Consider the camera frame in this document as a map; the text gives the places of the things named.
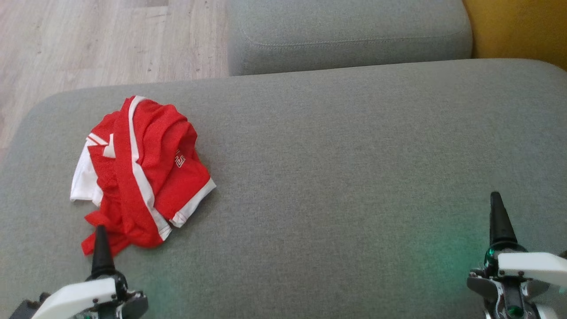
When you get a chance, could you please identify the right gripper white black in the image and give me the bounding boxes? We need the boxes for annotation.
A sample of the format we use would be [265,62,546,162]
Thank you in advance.
[466,191,567,319]

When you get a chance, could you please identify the red shorts with white hem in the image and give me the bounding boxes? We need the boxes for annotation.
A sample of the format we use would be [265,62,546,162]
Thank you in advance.
[82,95,217,257]

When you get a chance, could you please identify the large yellow sofa backrest cushion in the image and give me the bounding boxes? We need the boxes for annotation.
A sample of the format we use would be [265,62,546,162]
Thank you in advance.
[462,0,567,71]

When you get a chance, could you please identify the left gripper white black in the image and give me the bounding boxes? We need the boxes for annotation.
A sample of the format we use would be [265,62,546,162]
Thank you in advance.
[9,225,149,319]

